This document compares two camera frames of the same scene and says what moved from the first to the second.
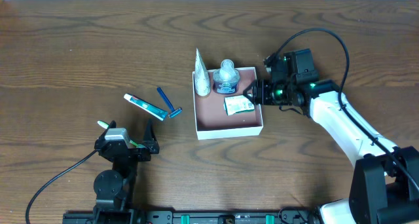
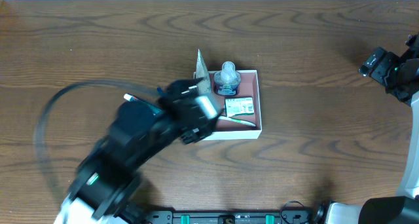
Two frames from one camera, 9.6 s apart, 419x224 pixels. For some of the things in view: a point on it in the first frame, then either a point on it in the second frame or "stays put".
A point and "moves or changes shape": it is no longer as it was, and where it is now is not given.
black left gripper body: x=131 y=152 → x=191 y=111
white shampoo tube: x=202 y=79 stays put
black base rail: x=127 y=215 stays put
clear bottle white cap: x=226 y=79 stays put
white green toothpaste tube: x=146 y=107 stays put
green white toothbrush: x=105 y=125 → x=237 y=120
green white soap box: x=236 y=103 moves or changes shape
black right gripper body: x=258 y=92 → x=378 y=65
